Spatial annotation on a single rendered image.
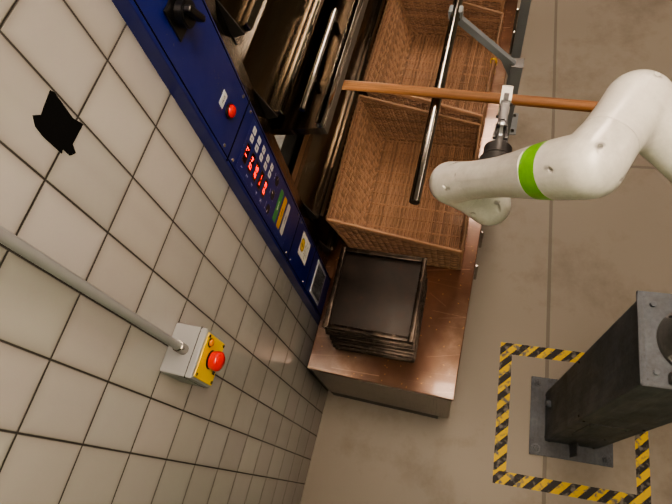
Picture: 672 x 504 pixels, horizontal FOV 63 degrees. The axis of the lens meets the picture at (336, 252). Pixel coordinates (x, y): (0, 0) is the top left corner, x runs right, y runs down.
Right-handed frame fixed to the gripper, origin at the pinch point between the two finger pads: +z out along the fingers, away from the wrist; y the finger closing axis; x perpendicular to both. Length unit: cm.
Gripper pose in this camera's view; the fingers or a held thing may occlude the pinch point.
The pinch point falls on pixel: (505, 99)
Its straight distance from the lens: 168.2
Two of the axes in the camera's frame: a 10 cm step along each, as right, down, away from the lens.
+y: 1.6, 4.2, 8.9
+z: 2.4, -8.9, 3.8
